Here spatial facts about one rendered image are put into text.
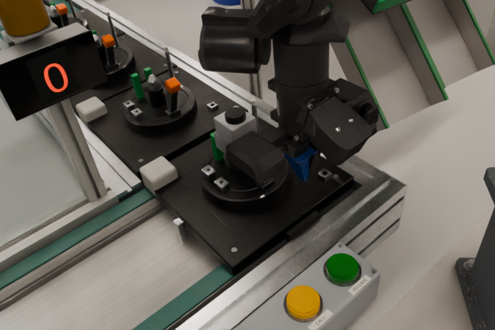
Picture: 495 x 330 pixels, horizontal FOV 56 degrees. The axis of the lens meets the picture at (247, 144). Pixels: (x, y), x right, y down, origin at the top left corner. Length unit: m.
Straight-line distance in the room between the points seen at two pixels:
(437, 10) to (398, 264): 0.47
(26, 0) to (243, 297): 0.43
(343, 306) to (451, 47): 0.54
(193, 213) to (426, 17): 0.55
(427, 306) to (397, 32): 0.44
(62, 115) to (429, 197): 0.61
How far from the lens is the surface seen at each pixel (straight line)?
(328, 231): 0.67
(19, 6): 0.57
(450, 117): 1.06
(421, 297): 0.74
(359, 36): 0.81
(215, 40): 0.48
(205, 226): 0.67
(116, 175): 0.82
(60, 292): 0.74
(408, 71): 0.84
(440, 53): 0.92
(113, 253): 0.75
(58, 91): 0.61
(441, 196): 0.88
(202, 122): 0.85
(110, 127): 0.90
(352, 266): 0.62
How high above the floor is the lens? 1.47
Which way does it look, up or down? 40 degrees down
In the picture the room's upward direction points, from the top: 7 degrees counter-clockwise
